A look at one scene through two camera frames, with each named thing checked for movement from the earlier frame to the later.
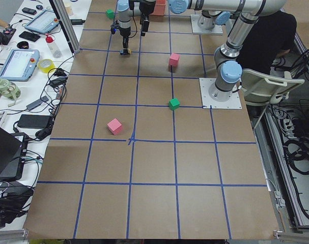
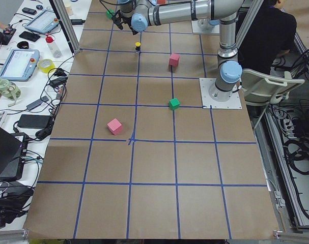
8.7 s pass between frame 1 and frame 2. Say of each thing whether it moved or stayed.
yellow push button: moved
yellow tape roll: stayed
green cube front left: stayed
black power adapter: stayed
